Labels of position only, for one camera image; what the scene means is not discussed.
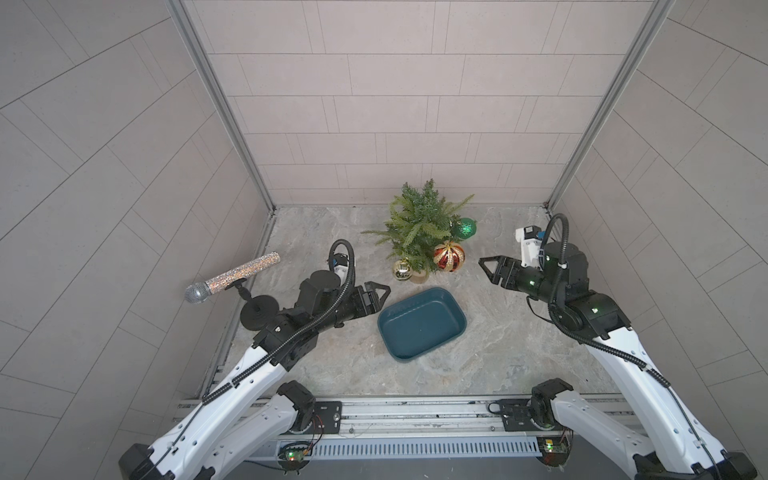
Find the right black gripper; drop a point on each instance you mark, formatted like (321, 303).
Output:
(502, 266)

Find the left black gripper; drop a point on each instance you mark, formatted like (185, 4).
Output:
(368, 305)

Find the small gold ball ornament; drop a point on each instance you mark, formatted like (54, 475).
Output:
(402, 270)

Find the red gold striped ornament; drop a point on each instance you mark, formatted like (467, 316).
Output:
(449, 256)

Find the green glitter ball ornament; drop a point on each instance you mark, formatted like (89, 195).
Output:
(464, 228)

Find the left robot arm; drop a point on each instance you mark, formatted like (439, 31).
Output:
(254, 404)

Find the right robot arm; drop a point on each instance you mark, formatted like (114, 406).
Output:
(624, 372)

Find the small green christmas tree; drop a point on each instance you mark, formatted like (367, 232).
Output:
(419, 220)

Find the teal plastic tray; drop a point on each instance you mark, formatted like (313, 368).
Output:
(421, 323)

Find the glitter microphone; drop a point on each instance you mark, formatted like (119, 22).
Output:
(200, 291)

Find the left circuit board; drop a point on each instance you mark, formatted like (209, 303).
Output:
(293, 457)

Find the circuit board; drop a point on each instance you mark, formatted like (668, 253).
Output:
(555, 451)
(293, 457)

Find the right circuit board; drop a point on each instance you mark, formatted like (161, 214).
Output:
(555, 451)

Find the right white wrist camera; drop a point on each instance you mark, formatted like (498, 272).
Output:
(530, 240)

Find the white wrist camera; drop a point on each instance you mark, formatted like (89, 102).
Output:
(530, 240)
(339, 264)

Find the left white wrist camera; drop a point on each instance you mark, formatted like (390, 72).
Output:
(339, 264)

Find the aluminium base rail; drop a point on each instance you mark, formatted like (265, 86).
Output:
(441, 427)

